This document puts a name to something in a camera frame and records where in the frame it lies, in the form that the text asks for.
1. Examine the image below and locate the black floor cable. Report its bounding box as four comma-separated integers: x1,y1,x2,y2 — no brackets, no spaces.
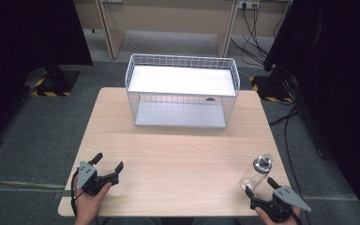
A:
268,105,305,196

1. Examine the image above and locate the white wire rack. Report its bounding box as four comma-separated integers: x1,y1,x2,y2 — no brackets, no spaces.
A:
124,52,241,130

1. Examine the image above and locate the black stand base striped tape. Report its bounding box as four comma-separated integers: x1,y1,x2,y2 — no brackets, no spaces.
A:
249,74,295,104
30,66,81,98

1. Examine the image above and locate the clear bottle with silver lid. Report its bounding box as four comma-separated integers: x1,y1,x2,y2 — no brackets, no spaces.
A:
238,153,275,192

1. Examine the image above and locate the black curtain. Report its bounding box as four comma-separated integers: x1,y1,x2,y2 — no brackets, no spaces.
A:
263,0,360,225
0,0,94,150

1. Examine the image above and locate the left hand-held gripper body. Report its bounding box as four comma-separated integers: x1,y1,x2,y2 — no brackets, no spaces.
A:
76,160,120,197

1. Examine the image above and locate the person's right hand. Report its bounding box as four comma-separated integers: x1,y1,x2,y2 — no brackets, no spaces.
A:
255,207,303,225

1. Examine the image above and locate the person's left hand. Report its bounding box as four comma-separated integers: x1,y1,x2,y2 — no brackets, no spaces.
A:
73,176,113,225

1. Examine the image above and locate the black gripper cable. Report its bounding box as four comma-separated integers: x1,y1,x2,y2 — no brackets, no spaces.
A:
70,169,84,218

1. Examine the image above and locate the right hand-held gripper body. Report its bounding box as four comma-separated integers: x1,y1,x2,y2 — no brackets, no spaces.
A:
249,186,312,224

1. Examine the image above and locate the white power strip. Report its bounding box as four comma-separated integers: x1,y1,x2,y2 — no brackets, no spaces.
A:
238,0,261,9

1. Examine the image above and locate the black hanging cable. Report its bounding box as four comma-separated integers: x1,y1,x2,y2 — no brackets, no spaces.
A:
230,3,284,68

